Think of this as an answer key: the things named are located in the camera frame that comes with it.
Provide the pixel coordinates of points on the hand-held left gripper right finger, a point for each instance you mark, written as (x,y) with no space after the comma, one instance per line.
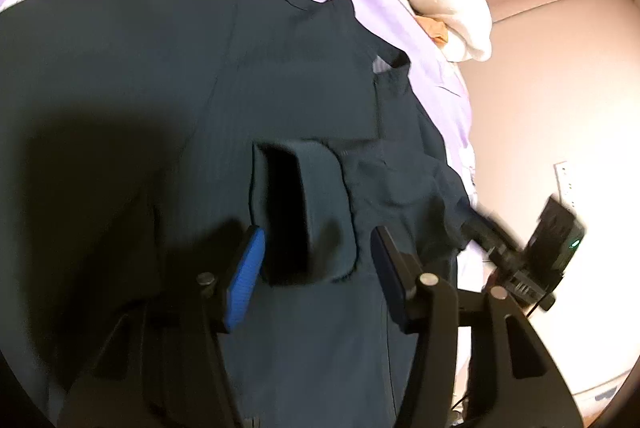
(388,269)

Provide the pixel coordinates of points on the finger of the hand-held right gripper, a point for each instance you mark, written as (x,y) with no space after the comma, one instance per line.
(487,228)

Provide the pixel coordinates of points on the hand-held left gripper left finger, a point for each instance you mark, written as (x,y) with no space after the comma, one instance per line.
(244,275)

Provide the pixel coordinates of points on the dark teal garment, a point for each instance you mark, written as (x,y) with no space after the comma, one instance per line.
(210,118)

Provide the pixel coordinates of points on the white wall outlet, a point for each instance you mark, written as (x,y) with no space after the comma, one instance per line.
(565,185)

